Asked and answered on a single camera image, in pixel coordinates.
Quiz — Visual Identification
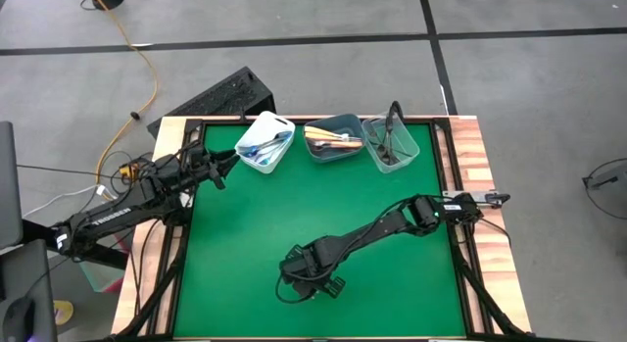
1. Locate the yellow black power adapter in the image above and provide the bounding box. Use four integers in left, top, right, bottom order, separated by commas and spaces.
119, 161, 142, 180

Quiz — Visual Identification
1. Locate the black metal fork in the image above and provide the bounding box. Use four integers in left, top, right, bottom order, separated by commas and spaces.
367, 141, 415, 158
382, 114, 393, 160
379, 135, 399, 166
365, 123, 388, 152
386, 140, 415, 160

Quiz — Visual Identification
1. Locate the black computer mouse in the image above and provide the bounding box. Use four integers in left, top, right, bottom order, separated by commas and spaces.
1, 296, 36, 342

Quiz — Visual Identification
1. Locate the white plastic bin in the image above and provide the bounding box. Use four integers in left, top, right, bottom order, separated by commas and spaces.
234, 110, 297, 175

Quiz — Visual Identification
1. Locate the black cable loop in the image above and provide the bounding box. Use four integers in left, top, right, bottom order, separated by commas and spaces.
386, 100, 406, 122

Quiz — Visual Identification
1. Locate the yellow tape roll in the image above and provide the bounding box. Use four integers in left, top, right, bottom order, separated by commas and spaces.
52, 299, 75, 327

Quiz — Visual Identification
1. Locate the grey desk panel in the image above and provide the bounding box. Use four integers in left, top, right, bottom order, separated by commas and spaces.
0, 121, 24, 250

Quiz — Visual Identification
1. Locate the clear plastic bin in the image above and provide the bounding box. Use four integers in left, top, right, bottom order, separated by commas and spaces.
361, 111, 421, 174

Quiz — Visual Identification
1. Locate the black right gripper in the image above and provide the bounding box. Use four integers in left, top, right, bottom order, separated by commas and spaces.
279, 244, 323, 300

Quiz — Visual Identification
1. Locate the black table frame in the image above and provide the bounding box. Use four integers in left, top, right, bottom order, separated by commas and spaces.
112, 115, 533, 342

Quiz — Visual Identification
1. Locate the teal plastic bin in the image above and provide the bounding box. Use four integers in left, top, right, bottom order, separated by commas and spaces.
303, 113, 366, 165

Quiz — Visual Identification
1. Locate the white cable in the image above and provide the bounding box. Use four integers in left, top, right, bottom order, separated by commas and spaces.
22, 183, 108, 220

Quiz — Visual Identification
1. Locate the black perforated computer case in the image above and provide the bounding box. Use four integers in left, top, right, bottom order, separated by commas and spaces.
146, 66, 278, 137

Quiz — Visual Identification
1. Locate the green table mat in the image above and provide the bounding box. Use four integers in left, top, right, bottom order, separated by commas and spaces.
173, 121, 466, 339

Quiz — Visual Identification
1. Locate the yellow power cable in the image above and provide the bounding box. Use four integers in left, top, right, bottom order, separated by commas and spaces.
87, 0, 159, 186

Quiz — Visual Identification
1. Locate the dark grey desk mat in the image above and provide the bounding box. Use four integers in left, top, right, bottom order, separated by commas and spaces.
0, 238, 59, 342

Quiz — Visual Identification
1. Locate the black desk leg bar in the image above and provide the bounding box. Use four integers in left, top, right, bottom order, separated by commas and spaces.
20, 218, 129, 270

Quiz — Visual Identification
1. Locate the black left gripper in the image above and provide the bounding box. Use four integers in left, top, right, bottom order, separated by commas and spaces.
185, 146, 241, 179

